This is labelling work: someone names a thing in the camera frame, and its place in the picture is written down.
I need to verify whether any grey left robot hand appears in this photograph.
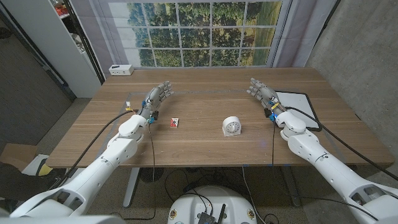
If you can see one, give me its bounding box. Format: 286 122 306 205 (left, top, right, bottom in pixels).
137 80 175 124

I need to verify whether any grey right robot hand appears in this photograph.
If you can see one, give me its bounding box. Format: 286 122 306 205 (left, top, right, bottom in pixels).
246 77 287 122

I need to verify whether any white round kitchen timer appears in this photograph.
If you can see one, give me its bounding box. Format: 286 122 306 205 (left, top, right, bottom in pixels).
221 116 242 138

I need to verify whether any black-framed whiteboard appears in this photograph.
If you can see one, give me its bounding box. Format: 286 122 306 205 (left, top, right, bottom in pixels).
274 90 323 133

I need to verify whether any white power strip box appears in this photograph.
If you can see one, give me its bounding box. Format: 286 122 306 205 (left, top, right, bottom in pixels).
108 64 135 77

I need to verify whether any brown cardboard box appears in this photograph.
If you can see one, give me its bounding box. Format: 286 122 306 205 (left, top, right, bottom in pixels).
0 142 39 172

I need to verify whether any printed window backdrop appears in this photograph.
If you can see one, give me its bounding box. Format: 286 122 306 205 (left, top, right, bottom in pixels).
68 0 338 77

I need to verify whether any white table leg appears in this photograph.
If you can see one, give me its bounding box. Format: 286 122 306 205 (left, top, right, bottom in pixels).
122 167 141 208

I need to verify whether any grey table leg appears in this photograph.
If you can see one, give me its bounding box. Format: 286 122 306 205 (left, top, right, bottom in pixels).
281 166 302 208

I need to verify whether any white cabinet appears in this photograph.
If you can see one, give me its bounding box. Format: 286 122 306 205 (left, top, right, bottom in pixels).
0 0 106 99

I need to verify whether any white robot torso base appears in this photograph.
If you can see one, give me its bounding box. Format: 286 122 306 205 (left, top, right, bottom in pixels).
167 185 258 224

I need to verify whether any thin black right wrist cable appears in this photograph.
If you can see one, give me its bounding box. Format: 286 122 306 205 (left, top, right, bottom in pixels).
271 120 276 166

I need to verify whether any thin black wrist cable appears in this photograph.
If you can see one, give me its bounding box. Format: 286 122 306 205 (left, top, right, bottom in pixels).
124 123 157 222
271 120 276 166

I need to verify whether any thin black left wrist cable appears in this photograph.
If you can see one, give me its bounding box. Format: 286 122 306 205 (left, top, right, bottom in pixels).
124 123 157 222

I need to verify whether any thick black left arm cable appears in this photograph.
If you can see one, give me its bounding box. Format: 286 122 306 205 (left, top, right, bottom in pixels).
46 109 139 191

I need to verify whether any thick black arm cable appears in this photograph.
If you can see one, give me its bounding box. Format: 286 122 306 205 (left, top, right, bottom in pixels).
285 106 398 182
46 109 139 191

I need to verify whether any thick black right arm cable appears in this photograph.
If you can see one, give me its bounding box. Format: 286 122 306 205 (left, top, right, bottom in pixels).
285 106 398 182

